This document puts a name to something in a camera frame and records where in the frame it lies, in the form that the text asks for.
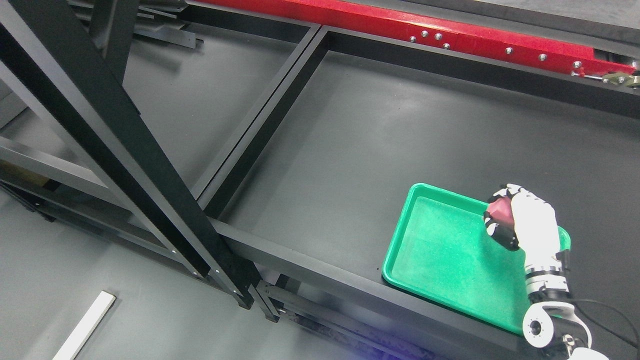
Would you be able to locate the black metal shelf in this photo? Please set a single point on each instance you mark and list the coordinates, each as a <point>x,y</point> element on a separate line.
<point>315,189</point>
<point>153,103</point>

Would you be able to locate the red metal beam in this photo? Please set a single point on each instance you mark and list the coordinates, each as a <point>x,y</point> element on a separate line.
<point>491,43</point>

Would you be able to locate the green tray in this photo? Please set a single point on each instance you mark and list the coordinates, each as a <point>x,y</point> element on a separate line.
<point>440,251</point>

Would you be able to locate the black middle metal shelf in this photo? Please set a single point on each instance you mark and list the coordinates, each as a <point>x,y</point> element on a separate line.
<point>315,189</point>

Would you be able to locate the black left metal shelf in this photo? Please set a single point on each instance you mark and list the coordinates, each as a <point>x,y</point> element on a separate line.
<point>153,103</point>

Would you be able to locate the white standing desk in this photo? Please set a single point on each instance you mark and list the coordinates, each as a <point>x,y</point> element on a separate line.
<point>85,328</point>

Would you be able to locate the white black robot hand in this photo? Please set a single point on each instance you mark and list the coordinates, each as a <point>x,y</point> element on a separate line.
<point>535,229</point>

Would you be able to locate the pink block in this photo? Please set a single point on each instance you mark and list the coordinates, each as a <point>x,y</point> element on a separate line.
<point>500,211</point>

